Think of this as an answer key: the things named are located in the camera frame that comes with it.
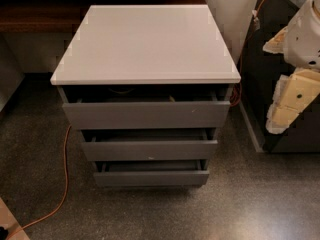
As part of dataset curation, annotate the grey middle drawer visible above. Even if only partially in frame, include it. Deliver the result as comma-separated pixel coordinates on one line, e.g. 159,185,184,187
81,129,218,161

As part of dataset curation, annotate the dark wooden shelf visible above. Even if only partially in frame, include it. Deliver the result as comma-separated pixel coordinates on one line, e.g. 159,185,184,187
0,0,206,33

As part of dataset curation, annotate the orange cable on right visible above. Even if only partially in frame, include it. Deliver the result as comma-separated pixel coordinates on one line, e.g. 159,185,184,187
229,0,320,108

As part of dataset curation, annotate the grey top drawer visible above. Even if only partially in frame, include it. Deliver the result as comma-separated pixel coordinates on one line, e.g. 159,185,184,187
63,100,230,130

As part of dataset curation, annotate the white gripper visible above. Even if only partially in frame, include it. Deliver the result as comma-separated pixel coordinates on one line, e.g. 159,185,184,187
263,0,320,134

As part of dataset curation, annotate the grey drawer cabinet white top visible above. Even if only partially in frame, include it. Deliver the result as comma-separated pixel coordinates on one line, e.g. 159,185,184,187
50,4,242,189

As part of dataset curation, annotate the orange cable on floor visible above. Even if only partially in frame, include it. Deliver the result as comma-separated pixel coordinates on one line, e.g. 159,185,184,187
5,124,72,240

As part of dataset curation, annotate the wooden board corner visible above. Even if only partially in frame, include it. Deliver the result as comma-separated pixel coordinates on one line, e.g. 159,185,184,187
0,198,30,240

